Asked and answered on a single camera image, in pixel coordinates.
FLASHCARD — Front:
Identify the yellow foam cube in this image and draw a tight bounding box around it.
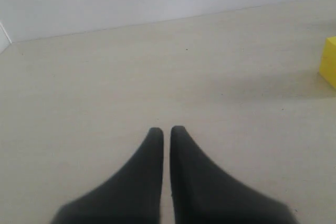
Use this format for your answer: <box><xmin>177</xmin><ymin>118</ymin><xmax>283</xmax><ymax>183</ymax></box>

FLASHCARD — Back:
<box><xmin>319</xmin><ymin>37</ymin><xmax>336</xmax><ymax>88</ymax></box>

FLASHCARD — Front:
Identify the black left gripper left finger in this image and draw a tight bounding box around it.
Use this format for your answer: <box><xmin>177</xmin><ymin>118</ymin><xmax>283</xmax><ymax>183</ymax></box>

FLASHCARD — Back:
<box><xmin>52</xmin><ymin>127</ymin><xmax>164</xmax><ymax>223</ymax></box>

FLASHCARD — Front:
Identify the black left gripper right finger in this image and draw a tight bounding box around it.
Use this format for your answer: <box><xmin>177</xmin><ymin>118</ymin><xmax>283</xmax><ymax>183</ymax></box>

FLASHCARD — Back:
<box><xmin>170</xmin><ymin>126</ymin><xmax>295</xmax><ymax>223</ymax></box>

